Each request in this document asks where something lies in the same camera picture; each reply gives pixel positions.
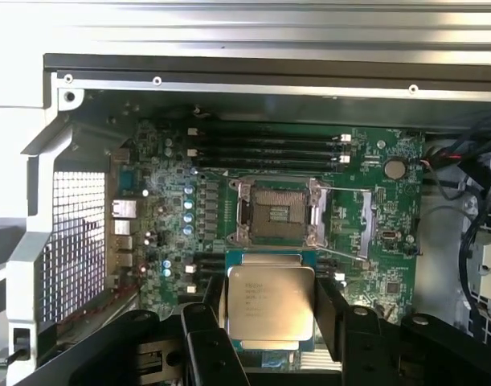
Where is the metal CPU socket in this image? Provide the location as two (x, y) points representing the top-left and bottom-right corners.
(227, 174), (333, 249)

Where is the black RAM slot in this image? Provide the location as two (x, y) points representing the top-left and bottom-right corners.
(192, 138), (346, 150)
(186, 126), (353, 142)
(194, 158), (345, 172)
(186, 147), (352, 161)

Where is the green motherboard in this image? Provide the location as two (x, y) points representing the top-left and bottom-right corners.
(108, 116), (428, 373)

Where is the white metal drive cage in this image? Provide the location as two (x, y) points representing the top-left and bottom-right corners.
(468, 231), (491, 309)

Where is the silver coin cell battery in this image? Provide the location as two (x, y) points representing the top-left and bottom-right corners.
(383, 157), (407, 181)

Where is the open grey PC case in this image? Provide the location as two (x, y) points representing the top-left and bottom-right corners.
(0, 53), (491, 386)

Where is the twisted red black wire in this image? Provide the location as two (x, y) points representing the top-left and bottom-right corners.
(62, 273), (144, 325)

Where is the black cable bundle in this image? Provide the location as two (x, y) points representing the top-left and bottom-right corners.
(423, 120), (491, 310)

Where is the red and black wire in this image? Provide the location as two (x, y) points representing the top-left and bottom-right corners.
(420, 151), (469, 202)

